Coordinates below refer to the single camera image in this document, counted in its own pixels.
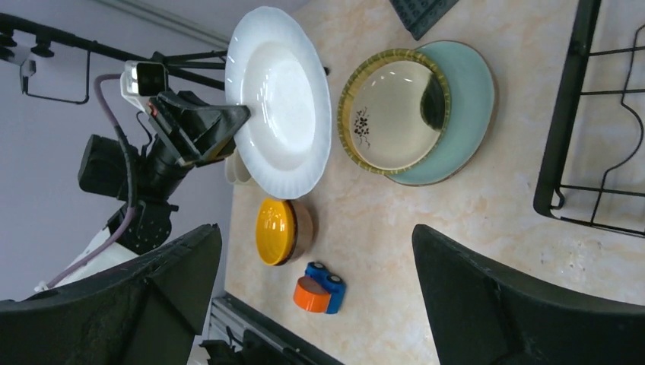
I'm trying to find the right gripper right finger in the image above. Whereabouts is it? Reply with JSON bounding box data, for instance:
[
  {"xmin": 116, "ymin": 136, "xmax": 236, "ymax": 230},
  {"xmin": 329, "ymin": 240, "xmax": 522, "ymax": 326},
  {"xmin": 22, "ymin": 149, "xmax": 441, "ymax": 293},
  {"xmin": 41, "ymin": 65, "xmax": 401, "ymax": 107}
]
[{"xmin": 411, "ymin": 224, "xmax": 644, "ymax": 364}]

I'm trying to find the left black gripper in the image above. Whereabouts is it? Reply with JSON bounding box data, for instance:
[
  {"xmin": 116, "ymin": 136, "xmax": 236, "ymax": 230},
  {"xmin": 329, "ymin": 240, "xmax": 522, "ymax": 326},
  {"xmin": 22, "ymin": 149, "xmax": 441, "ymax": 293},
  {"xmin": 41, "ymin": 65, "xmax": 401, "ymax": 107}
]
[{"xmin": 147, "ymin": 90, "xmax": 251, "ymax": 167}]

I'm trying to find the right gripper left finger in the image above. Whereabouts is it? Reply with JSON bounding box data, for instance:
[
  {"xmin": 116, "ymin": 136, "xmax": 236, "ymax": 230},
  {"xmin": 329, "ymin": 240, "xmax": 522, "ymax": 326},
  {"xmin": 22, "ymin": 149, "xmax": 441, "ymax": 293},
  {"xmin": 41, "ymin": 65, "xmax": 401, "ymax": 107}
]
[{"xmin": 1, "ymin": 224, "xmax": 222, "ymax": 364}]

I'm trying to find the blue orange toy car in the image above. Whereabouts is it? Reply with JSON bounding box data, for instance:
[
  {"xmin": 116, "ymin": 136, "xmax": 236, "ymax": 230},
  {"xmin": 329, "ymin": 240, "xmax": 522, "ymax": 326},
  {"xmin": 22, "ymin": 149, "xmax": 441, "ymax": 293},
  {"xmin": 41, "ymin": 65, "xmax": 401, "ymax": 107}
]
[{"xmin": 293, "ymin": 262, "xmax": 347, "ymax": 315}]

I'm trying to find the beige mug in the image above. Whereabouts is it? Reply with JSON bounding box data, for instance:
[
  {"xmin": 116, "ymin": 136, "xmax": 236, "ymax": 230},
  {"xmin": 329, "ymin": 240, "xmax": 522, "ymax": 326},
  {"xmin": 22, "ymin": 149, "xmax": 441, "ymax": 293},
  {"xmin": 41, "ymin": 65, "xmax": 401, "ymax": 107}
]
[{"xmin": 224, "ymin": 150, "xmax": 256, "ymax": 186}]

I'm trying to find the yellow bowl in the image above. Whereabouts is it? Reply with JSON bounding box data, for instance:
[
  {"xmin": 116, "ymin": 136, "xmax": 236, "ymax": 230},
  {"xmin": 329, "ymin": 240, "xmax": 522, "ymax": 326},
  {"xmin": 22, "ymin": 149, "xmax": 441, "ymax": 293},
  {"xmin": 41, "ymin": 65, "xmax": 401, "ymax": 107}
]
[{"xmin": 255, "ymin": 198, "xmax": 314, "ymax": 266}]

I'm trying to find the yellow-rimmed patterned plate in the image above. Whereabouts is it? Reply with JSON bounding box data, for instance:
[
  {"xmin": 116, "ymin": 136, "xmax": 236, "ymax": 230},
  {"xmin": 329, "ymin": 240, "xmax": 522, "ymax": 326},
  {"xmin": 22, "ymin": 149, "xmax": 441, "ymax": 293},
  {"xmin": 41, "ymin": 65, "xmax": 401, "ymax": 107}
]
[{"xmin": 337, "ymin": 48, "xmax": 452, "ymax": 176}]

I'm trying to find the light green round plate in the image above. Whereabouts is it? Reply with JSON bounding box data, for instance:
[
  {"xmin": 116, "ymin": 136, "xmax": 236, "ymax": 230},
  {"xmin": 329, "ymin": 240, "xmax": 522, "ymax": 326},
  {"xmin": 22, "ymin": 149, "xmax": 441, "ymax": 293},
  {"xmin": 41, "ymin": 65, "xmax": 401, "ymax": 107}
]
[{"xmin": 387, "ymin": 40, "xmax": 497, "ymax": 186}]

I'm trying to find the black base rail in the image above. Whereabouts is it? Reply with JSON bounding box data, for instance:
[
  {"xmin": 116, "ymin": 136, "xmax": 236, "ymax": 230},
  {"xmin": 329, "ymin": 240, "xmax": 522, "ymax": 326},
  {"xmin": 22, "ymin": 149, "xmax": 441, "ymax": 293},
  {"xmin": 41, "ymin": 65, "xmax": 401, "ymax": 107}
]
[{"xmin": 199, "ymin": 293, "xmax": 342, "ymax": 365}]

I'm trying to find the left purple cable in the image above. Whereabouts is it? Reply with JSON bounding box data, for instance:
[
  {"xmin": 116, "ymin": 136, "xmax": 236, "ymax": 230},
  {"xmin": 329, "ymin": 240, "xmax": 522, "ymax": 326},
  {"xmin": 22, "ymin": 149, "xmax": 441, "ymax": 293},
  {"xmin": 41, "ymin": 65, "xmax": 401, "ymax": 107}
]
[{"xmin": 45, "ymin": 73, "xmax": 139, "ymax": 290}]

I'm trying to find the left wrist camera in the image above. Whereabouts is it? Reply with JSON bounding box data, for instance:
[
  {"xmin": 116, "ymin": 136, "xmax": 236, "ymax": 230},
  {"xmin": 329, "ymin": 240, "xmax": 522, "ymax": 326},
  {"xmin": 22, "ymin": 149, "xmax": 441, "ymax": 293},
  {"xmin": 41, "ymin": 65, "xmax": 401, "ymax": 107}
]
[{"xmin": 119, "ymin": 60, "xmax": 168, "ymax": 113}]

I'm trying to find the black wire dish rack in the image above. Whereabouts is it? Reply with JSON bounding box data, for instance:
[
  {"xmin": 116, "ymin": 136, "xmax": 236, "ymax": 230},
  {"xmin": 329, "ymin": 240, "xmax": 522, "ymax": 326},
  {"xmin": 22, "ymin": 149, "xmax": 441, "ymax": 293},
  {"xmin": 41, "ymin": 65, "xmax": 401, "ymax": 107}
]
[{"xmin": 533, "ymin": 1, "xmax": 644, "ymax": 237}]

